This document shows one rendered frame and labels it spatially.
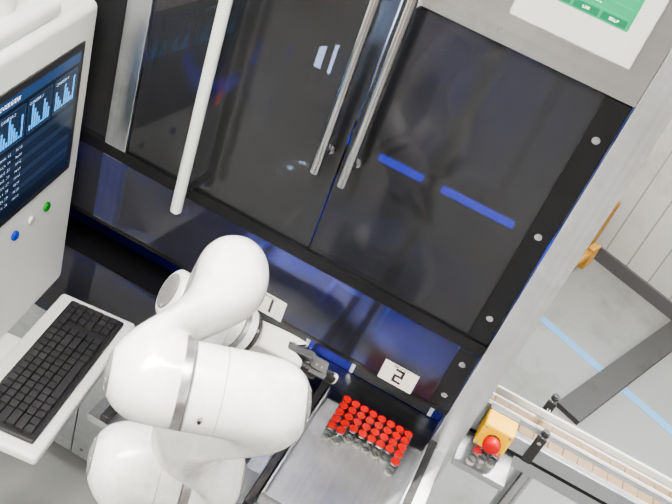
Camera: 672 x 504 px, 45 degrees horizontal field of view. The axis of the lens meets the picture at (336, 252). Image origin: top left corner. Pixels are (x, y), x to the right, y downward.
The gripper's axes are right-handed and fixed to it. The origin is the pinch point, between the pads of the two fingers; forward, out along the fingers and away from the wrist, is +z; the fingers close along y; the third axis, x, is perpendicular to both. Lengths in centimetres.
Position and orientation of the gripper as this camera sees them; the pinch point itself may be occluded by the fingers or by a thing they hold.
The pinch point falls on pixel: (312, 366)
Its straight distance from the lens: 148.4
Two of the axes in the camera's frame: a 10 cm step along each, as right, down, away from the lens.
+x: 2.8, -8.8, 3.8
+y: 6.4, -1.3, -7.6
